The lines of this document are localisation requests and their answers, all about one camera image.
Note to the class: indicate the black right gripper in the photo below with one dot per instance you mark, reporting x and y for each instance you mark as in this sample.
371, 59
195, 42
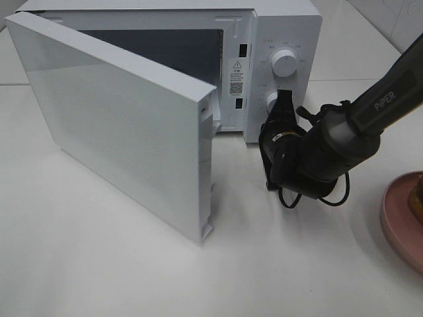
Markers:
278, 141

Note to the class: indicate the white microwave door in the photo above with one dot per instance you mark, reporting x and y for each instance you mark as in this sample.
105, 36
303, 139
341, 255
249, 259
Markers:
142, 126

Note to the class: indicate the burger with lettuce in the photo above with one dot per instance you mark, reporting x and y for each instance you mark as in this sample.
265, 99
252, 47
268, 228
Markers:
415, 199

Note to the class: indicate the pink round plate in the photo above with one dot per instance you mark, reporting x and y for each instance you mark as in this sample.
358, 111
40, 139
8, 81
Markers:
402, 230

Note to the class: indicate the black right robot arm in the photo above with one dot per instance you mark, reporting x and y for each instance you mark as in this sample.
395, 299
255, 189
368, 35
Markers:
307, 153

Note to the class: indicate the lower white dial knob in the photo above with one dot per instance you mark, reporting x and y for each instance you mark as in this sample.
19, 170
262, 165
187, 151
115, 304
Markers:
270, 101

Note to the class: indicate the white dial knob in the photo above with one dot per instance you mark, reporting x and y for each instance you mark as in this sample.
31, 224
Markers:
284, 62
270, 101

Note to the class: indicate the upper white dial knob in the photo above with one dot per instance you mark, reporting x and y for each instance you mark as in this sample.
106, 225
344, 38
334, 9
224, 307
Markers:
284, 62

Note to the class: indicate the white warning label sticker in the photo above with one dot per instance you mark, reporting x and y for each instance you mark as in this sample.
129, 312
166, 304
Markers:
237, 72

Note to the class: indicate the white microwave oven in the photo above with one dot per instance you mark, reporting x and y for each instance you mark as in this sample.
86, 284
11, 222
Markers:
199, 38

